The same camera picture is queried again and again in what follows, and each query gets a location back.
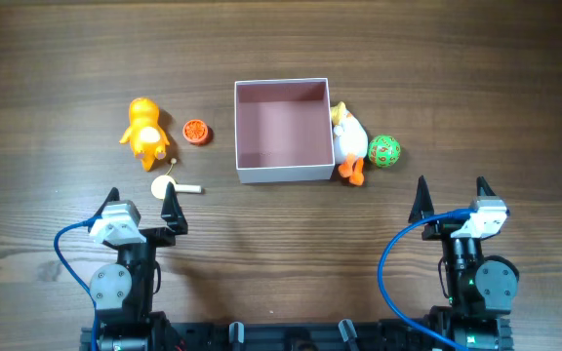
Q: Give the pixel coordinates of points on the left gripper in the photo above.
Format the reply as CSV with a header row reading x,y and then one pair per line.
x,y
151,234

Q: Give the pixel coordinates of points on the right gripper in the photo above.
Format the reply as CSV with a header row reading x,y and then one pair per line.
x,y
441,229

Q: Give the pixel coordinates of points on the orange dinosaur figure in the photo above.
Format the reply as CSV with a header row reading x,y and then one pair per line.
x,y
147,139

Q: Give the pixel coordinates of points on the green patterned ball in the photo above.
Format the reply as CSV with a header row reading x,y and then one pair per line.
x,y
384,151

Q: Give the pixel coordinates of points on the orange round wheel toy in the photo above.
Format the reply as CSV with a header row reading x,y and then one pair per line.
x,y
196,132

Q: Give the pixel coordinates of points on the white plush duck yellow hat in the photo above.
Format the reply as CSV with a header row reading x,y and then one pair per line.
x,y
350,143

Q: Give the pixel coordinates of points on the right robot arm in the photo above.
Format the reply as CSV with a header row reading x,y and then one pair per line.
x,y
480,288

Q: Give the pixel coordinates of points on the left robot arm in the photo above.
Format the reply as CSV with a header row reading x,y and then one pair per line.
x,y
123,291

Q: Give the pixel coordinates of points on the white box pink interior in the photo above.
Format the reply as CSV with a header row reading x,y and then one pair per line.
x,y
283,130

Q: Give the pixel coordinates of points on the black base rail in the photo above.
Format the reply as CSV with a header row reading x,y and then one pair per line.
x,y
345,335

